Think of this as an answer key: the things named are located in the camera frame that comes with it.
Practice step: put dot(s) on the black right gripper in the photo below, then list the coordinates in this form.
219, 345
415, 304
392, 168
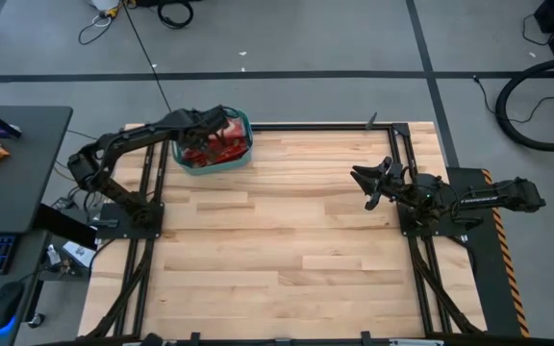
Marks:
396, 191

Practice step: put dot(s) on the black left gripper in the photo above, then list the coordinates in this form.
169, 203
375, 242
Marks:
209, 120

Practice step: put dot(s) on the red popcorn bag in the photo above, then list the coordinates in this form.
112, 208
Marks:
237, 132
229, 153
194, 156

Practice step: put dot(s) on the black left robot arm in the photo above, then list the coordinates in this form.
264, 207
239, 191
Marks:
128, 137

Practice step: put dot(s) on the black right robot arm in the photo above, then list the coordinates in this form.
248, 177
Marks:
493, 197

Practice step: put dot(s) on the teal plastic basket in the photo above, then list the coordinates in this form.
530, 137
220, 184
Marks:
219, 168

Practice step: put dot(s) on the black platform with hazard stripe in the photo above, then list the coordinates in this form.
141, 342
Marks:
488, 269

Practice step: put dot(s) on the small white box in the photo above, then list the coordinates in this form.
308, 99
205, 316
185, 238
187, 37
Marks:
79, 252

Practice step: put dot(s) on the black desk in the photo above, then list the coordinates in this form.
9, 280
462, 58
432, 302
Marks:
22, 182

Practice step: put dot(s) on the black caster wheel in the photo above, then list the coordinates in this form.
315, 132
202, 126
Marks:
37, 320

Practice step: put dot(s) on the black computer mouse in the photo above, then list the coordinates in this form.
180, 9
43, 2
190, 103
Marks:
5, 303

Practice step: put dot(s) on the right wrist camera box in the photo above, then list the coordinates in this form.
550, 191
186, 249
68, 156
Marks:
392, 168

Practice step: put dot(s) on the black aluminium table frame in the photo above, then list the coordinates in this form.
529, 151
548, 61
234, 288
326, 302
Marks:
416, 269

